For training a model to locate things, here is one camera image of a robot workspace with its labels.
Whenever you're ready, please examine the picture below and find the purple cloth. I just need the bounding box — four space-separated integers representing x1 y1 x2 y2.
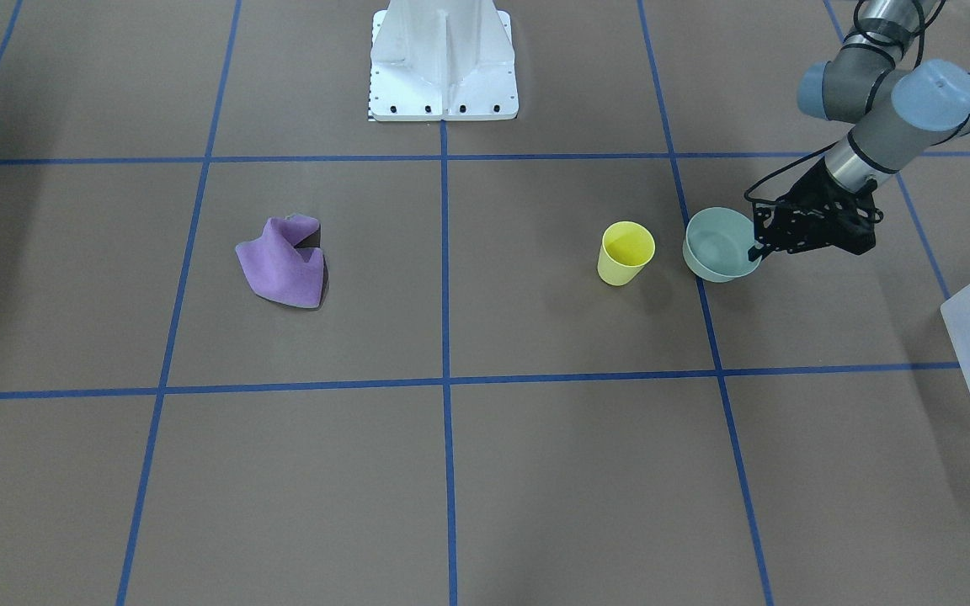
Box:
234 214 327 310

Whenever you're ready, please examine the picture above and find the yellow plastic cup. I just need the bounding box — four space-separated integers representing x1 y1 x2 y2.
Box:
596 221 657 287

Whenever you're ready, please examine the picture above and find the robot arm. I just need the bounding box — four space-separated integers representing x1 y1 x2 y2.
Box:
744 1 970 262

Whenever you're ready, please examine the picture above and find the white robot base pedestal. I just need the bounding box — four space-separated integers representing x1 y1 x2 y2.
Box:
367 1 520 122

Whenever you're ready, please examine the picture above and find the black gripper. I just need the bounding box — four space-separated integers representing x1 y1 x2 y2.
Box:
748 160 879 262

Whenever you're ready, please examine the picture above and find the light green bowl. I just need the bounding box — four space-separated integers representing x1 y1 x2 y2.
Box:
682 207 761 284

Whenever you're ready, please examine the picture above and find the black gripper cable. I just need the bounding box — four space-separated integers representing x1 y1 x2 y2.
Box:
743 150 827 205

